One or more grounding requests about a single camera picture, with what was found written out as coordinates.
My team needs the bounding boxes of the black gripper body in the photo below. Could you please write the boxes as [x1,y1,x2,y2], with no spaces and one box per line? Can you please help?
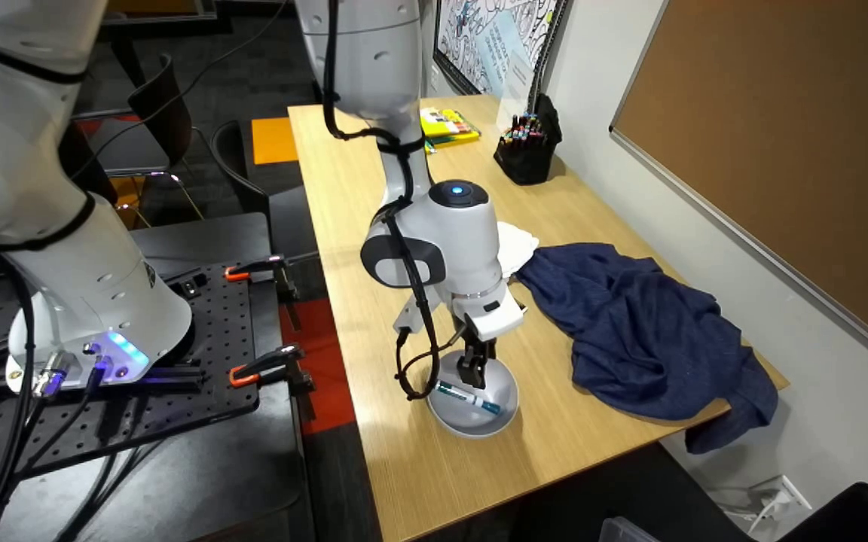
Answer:
[456,315,504,368]

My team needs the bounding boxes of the green white marker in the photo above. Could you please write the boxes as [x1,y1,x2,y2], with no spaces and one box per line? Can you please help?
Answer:
[433,381,508,419]

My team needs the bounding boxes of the grey metal bowl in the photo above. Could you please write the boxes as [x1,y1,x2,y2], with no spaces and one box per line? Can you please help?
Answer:
[426,356,521,443]

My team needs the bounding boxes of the dark blue cloth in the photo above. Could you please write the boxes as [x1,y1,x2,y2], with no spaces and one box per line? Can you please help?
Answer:
[514,242,781,455]

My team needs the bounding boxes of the black orange clamp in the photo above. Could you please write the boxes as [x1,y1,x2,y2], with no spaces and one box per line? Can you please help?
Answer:
[221,254,292,289]
[227,345,318,399]

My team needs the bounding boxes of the black pen holder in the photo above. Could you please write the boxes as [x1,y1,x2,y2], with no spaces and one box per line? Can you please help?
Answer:
[491,91,566,186]

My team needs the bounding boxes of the yellow crayon box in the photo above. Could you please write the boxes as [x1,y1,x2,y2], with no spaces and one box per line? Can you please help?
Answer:
[416,103,485,147]

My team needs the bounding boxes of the clear plastic bag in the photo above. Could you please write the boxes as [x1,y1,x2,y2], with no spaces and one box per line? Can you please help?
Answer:
[703,469,813,533]

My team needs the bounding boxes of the whiteboard with drawings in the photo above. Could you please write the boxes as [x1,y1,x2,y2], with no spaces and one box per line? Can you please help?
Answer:
[431,0,572,103]

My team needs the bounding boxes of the black perforated mounting board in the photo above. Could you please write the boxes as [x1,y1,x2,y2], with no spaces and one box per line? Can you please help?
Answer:
[0,251,291,504]

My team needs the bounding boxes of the brown cork board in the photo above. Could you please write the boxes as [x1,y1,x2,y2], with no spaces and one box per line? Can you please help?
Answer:
[608,0,868,377]

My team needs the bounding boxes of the dark background chair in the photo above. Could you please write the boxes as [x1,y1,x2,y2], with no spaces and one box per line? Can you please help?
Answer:
[125,51,200,171]

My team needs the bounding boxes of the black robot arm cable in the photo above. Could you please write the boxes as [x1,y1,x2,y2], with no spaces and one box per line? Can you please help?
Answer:
[318,0,449,404]

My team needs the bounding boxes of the black base cables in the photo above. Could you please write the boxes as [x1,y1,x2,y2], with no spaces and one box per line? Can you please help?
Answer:
[0,254,157,542]

